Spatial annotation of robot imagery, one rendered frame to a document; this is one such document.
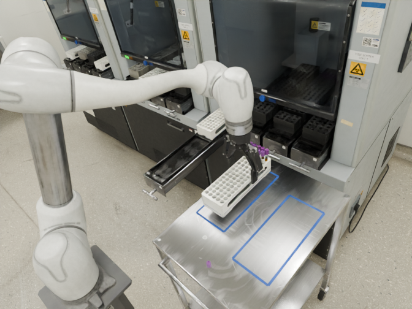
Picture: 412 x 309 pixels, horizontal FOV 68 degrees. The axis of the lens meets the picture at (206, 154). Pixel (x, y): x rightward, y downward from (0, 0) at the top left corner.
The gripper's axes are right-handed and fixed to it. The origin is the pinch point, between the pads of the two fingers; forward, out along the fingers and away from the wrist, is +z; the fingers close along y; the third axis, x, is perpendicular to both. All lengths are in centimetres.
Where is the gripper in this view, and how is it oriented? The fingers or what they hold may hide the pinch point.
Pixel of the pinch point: (243, 171)
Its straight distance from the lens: 117.4
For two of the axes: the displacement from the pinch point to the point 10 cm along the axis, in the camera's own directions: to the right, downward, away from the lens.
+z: 1.4, 7.5, 6.5
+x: 6.8, -5.5, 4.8
